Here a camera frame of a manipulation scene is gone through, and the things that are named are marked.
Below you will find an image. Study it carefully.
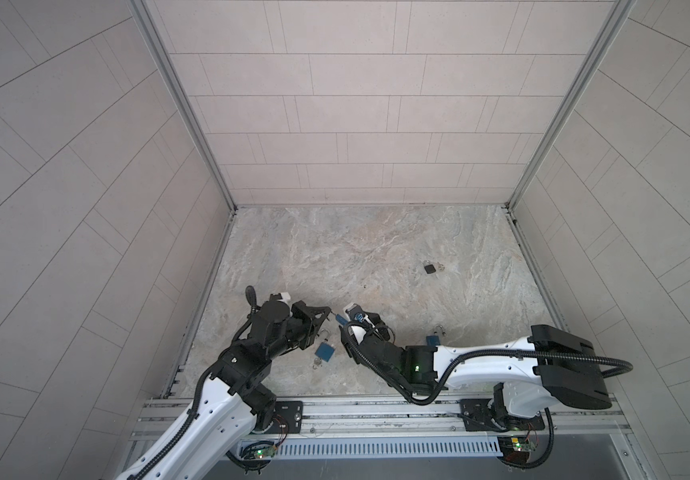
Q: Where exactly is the white vent grille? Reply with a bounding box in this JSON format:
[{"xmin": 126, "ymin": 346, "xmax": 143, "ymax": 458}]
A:
[{"xmin": 236, "ymin": 436, "xmax": 505, "ymax": 462}]

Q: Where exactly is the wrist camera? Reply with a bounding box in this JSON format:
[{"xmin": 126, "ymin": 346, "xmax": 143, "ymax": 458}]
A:
[
  {"xmin": 270, "ymin": 292, "xmax": 291, "ymax": 305},
  {"xmin": 344, "ymin": 302, "xmax": 381, "ymax": 329}
]

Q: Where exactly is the left blue padlock with key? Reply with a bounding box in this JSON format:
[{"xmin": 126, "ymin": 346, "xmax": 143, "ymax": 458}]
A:
[{"xmin": 312, "ymin": 328, "xmax": 335, "ymax": 370}]

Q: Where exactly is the aluminium mounting rail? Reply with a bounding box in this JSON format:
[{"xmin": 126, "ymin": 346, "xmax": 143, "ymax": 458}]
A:
[{"xmin": 130, "ymin": 393, "xmax": 632, "ymax": 445}]

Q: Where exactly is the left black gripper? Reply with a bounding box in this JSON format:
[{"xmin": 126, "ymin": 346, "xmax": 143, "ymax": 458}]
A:
[{"xmin": 261, "ymin": 303, "xmax": 330, "ymax": 363}]

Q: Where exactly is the left green circuit board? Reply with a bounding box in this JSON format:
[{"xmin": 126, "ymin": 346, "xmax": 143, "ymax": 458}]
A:
[{"xmin": 240, "ymin": 440, "xmax": 279, "ymax": 462}]

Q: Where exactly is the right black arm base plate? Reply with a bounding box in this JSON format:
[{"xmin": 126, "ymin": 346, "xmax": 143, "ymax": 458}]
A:
[{"xmin": 460, "ymin": 399, "xmax": 545, "ymax": 433}]

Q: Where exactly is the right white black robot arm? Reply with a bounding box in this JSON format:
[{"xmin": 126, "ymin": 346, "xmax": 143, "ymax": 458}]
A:
[{"xmin": 340, "ymin": 321, "xmax": 633, "ymax": 422}]

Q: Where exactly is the blue padlock with key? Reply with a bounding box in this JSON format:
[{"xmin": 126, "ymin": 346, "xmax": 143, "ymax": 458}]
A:
[
  {"xmin": 312, "ymin": 328, "xmax": 335, "ymax": 370},
  {"xmin": 426, "ymin": 326, "xmax": 446, "ymax": 347}
]

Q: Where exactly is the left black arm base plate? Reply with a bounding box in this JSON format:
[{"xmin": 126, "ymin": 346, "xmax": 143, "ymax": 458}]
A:
[{"xmin": 253, "ymin": 401, "xmax": 304, "ymax": 435}]

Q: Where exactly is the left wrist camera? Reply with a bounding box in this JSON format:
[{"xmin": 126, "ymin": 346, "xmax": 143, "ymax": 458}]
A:
[{"xmin": 270, "ymin": 292, "xmax": 291, "ymax": 305}]

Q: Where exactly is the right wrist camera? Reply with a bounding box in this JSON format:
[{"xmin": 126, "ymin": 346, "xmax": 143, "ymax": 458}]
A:
[{"xmin": 344, "ymin": 302, "xmax": 381, "ymax": 329}]

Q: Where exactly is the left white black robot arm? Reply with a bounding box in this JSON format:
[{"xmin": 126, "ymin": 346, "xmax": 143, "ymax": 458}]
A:
[{"xmin": 118, "ymin": 286, "xmax": 331, "ymax": 479}]

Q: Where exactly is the right blue padlock with key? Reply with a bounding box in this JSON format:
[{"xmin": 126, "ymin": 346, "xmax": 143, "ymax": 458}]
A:
[{"xmin": 426, "ymin": 326, "xmax": 446, "ymax": 347}]

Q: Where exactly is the right circuit board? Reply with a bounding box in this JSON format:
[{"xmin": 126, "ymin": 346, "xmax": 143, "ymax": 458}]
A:
[{"xmin": 497, "ymin": 436, "xmax": 539, "ymax": 464}]

